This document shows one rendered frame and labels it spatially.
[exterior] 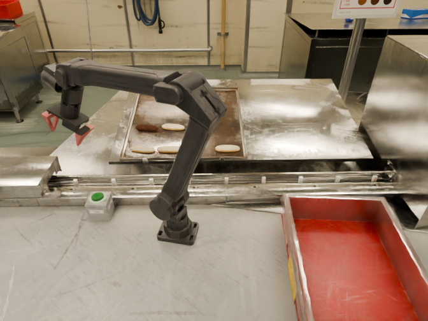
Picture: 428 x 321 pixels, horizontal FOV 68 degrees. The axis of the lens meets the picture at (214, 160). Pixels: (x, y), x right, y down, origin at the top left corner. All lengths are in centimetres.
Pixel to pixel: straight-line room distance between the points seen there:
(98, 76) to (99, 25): 408
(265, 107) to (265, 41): 304
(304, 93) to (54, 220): 123
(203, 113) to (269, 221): 54
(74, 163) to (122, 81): 71
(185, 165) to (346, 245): 57
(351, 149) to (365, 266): 53
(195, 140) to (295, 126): 77
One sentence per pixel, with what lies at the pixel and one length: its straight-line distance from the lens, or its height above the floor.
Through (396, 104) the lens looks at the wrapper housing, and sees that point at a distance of 132.
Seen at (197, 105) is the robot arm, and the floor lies 131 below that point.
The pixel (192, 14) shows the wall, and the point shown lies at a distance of 471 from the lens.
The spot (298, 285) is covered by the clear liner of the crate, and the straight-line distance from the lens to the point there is 85.
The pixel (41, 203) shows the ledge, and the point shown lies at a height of 84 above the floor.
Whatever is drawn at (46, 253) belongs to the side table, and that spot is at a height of 82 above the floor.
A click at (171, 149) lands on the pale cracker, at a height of 91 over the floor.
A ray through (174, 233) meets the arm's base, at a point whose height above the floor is 86.
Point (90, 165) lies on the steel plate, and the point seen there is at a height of 82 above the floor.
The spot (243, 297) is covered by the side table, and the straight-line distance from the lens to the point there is 92.
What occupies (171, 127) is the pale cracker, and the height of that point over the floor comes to 93.
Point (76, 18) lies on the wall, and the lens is 503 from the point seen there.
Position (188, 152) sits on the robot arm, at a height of 117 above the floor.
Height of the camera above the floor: 160
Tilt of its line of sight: 35 degrees down
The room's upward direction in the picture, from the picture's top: straight up
